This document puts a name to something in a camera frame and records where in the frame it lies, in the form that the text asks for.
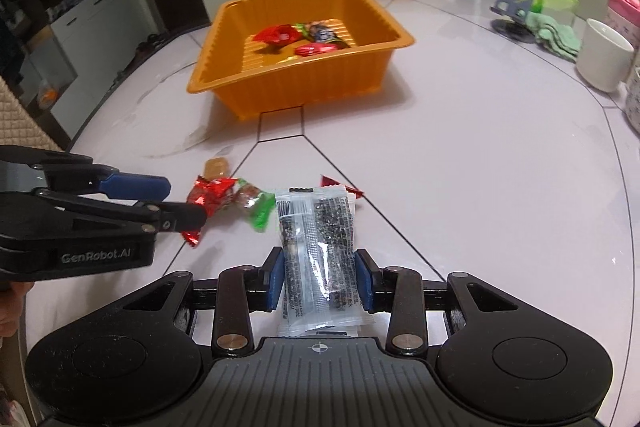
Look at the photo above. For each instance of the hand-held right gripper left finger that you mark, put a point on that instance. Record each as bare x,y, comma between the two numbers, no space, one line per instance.
274,282

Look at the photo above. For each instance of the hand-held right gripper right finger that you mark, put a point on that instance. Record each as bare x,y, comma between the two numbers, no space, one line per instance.
362,282

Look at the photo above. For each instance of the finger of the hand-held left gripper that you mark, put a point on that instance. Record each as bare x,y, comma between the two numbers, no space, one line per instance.
175,217
140,187

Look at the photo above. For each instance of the red foil candy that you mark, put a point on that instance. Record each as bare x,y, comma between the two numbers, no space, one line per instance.
212,192

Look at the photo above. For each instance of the small brown candy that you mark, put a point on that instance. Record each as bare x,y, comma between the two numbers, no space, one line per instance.
216,168

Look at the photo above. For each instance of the clear black sesame packet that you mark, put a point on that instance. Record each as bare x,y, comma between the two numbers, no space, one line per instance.
315,232

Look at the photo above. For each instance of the green candy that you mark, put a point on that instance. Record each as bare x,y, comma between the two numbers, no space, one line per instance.
252,202

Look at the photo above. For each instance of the small red snack packet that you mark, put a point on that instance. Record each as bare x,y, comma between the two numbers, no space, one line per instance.
332,182

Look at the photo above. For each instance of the orange plastic tray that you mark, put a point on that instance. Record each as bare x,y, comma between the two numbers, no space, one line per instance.
300,87

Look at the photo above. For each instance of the puffy red snack packet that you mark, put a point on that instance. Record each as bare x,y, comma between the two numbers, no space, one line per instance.
277,36

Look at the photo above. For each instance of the large red candy packet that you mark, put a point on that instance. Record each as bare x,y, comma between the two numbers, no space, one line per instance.
315,50

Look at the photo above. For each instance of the dark green-ended snack packet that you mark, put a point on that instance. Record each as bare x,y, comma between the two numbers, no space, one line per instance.
325,34

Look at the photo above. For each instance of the person's left hand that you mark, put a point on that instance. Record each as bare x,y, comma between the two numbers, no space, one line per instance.
12,307

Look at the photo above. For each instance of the clear bag with orange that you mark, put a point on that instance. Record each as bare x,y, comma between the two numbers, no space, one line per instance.
47,94

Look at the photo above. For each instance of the beige quilted chair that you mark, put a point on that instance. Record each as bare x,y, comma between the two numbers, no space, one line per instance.
20,117

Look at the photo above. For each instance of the white cabinet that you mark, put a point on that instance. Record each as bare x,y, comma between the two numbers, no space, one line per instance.
95,37

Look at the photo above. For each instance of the green folded cloth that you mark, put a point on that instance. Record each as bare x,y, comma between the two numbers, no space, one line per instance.
555,34

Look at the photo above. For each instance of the patterned white mug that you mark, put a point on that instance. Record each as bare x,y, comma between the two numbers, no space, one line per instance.
634,102

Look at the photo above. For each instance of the pink lidded bottle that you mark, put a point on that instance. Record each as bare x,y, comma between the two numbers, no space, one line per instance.
625,14

